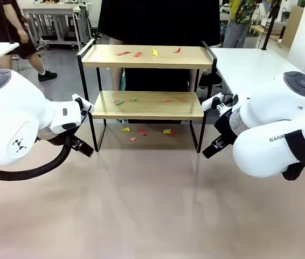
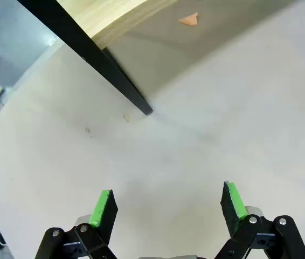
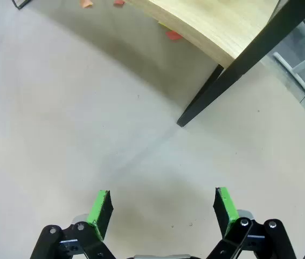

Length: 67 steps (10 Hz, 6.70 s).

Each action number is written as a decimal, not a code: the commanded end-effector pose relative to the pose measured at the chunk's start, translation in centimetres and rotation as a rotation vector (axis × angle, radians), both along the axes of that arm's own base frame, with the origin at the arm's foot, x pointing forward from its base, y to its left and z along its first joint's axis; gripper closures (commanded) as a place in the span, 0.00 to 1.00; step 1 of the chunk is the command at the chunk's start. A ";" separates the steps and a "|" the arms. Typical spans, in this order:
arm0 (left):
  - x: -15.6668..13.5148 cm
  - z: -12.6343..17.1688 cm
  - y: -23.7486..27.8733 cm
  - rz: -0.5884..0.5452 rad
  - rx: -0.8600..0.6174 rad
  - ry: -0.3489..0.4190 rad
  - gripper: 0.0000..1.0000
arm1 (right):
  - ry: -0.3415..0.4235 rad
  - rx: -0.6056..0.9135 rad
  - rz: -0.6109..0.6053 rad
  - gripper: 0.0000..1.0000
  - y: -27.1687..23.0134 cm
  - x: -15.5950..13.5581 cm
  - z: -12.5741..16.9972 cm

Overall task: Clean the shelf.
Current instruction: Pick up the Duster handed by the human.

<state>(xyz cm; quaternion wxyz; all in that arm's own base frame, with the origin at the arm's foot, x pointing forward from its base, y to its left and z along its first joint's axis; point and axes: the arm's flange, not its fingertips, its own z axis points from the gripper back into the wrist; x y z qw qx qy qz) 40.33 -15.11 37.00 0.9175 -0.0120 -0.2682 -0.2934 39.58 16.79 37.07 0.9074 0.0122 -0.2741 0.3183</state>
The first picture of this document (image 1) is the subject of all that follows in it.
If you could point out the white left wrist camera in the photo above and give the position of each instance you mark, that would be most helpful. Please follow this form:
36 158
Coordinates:
83 101

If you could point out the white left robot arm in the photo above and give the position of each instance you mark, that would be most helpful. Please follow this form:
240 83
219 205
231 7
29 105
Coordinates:
12 108

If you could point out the dark grey plastic stool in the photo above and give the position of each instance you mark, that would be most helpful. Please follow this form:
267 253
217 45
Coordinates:
209 79

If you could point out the orange paper scrap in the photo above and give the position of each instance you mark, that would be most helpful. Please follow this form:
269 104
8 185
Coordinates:
181 99
167 101

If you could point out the grey metal workbench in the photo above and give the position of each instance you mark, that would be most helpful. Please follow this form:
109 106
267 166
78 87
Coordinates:
50 10

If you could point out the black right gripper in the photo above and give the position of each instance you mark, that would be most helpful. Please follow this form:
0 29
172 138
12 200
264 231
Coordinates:
225 129

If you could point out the person in black shirt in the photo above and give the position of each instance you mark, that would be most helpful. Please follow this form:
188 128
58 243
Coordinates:
158 21

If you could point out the yellow paper scrap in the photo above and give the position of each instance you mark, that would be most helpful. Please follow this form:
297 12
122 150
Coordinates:
155 52
167 131
125 129

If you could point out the black pole stand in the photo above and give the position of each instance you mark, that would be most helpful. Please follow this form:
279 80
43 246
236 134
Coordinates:
269 29

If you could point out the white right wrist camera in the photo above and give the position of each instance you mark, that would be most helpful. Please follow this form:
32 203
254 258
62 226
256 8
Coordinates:
209 102

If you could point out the person in floral shirt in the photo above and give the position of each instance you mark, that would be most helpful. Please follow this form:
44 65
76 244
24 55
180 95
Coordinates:
241 13

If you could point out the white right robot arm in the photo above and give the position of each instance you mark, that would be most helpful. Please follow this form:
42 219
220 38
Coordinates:
271 113

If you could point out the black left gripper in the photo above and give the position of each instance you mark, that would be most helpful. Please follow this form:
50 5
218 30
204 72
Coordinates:
77 143

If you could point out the brown cardboard board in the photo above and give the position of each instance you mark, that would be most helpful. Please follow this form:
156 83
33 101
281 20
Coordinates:
292 24

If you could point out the black frame wooden shelf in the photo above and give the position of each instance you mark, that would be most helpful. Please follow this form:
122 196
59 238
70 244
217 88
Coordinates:
147 64

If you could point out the green paper scrap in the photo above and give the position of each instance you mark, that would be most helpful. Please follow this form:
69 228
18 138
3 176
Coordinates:
133 99
121 102

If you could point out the person in black shorts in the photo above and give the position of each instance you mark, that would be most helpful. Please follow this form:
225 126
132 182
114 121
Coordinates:
9 16

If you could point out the low wooden bench table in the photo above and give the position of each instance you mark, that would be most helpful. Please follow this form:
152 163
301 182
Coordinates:
263 30

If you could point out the large white table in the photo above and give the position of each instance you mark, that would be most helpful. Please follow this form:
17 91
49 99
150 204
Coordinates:
249 64

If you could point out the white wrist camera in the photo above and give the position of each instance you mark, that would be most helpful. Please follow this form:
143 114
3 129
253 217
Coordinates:
209 102
83 101

